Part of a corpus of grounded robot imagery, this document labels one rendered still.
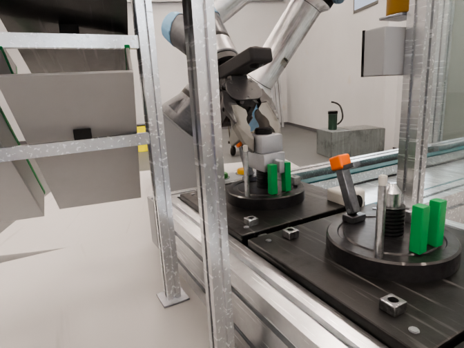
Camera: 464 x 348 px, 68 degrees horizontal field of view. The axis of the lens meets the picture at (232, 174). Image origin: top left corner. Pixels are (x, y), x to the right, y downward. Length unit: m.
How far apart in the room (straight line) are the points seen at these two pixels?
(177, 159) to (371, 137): 5.20
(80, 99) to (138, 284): 0.32
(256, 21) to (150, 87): 10.73
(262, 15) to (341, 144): 6.36
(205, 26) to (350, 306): 0.27
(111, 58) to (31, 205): 0.24
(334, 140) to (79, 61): 5.36
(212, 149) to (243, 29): 10.75
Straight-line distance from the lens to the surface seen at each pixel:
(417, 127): 0.60
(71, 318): 0.57
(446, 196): 0.71
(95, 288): 0.63
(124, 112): 0.44
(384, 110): 6.25
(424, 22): 0.61
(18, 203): 0.57
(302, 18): 1.00
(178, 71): 10.67
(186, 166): 1.04
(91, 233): 0.86
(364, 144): 6.01
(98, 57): 0.52
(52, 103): 0.43
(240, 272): 0.40
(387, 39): 0.59
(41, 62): 0.53
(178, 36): 0.89
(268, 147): 0.57
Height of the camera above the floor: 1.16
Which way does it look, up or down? 14 degrees down
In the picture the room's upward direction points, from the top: 3 degrees counter-clockwise
